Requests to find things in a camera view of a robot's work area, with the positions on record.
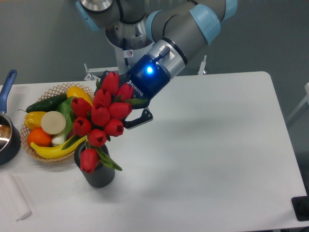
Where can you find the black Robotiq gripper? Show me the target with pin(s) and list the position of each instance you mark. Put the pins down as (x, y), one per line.
(147, 78)

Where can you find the red tulip bouquet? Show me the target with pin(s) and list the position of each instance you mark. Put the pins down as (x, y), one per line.
(100, 120)

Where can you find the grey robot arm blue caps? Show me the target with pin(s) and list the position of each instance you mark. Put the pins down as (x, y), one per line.
(210, 12)

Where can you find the dark grey ribbed vase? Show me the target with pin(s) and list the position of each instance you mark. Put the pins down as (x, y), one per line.
(100, 177)

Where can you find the yellow squash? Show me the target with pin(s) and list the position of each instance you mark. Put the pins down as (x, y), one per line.
(78, 92)

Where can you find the green lettuce leaf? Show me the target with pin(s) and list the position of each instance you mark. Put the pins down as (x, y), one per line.
(65, 109)

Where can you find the woven wicker basket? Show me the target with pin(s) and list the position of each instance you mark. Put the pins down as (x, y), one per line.
(25, 131)

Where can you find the green cucumber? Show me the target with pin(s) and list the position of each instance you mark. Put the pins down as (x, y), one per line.
(46, 105)

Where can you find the cream round disc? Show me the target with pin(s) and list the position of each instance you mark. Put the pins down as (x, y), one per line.
(53, 122)

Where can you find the white garlic bulb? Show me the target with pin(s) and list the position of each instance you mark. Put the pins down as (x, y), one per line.
(58, 139)

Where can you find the yellow bell pepper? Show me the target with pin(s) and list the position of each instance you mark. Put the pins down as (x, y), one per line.
(33, 119)

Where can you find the yellow banana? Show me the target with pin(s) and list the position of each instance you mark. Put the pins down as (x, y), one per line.
(58, 151)

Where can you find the orange fruit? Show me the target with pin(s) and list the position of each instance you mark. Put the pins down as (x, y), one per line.
(39, 137)

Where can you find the white folded cloth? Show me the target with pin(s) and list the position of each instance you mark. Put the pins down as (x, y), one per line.
(16, 199)

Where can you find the black device at table edge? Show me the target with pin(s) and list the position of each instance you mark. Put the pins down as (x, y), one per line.
(301, 207)

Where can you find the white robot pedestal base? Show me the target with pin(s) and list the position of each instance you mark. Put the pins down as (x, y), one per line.
(184, 34)

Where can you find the blue handled saucepan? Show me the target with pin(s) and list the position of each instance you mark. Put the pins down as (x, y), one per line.
(10, 141)

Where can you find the white chair frame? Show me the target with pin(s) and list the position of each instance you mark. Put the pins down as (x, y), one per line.
(300, 109)

